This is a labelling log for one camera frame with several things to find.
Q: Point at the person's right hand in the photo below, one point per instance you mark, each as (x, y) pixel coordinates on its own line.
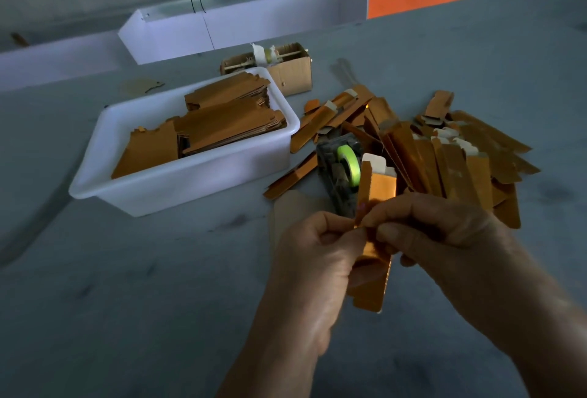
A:
(459, 246)

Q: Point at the small brown object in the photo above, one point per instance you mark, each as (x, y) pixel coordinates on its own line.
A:
(19, 40)

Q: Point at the green tape roll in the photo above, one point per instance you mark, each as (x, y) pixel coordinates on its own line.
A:
(350, 164)

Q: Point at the person's left hand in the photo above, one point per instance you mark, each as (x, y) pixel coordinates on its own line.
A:
(316, 274)

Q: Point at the black tape dispenser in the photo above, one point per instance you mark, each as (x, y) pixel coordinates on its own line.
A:
(332, 177)

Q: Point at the white plastic bin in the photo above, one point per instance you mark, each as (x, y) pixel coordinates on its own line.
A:
(179, 187)

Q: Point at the pile of gold boxes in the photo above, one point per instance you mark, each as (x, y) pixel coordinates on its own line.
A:
(459, 154)

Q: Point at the person's right forearm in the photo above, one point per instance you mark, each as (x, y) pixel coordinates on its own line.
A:
(550, 343)

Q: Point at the small cardboard box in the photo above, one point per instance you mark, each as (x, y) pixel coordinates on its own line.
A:
(295, 76)

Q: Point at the long white tray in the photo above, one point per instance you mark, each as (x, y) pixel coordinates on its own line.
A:
(55, 63)
(289, 8)

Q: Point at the person's left forearm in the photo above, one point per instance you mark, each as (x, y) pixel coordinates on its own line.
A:
(275, 370)

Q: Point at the gold cartons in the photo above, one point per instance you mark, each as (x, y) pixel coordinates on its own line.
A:
(229, 120)

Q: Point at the pile of beige blanks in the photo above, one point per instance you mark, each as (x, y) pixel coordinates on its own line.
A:
(289, 209)

